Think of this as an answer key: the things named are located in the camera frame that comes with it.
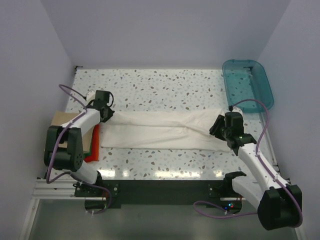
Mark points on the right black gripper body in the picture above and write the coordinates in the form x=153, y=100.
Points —
x=226, y=132

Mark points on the teal plastic bin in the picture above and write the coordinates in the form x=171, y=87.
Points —
x=247, y=80

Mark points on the aluminium frame rail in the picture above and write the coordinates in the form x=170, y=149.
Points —
x=61, y=189

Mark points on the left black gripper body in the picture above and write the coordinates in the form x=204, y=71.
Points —
x=106, y=108

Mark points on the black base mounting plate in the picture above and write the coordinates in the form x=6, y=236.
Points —
x=114, y=194

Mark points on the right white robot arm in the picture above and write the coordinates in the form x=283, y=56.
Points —
x=278, y=203

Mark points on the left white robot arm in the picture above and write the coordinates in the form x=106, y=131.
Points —
x=63, y=153

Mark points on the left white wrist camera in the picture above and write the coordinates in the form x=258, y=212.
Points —
x=90, y=95

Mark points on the white t shirt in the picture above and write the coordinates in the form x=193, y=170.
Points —
x=163, y=130

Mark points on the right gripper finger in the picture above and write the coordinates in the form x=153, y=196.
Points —
x=218, y=135
x=218, y=126

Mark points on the folded green t shirt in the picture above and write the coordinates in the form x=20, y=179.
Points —
x=88, y=151

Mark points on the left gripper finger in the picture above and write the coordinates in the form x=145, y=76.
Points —
x=109, y=112
x=105, y=118

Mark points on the folded orange t shirt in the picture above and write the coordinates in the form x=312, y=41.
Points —
x=93, y=155

